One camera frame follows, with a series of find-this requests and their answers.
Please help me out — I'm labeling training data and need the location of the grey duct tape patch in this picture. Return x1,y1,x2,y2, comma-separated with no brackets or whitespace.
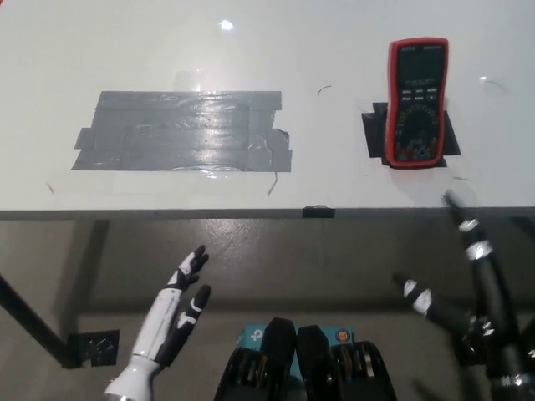
70,89,293,173

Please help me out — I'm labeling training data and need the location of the small black tape piece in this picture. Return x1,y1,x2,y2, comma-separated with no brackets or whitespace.
302,205,336,220

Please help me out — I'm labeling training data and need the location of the black tape patch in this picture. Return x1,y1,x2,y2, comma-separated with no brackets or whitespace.
361,101,461,168

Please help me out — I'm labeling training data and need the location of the black and teal robot body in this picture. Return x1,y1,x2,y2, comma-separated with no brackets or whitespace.
213,317,398,401

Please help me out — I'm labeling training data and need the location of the black right hand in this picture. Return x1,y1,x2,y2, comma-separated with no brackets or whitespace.
392,190,535,382

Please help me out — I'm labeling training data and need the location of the red digital multimeter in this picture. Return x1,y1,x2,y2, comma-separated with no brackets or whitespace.
385,39,451,170

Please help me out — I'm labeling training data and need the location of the white and black left hand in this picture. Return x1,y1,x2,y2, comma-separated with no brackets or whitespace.
132,245,212,369

